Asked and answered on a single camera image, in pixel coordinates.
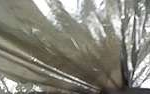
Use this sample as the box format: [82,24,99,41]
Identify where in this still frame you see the clear plastic item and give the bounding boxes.
[0,0,150,94]

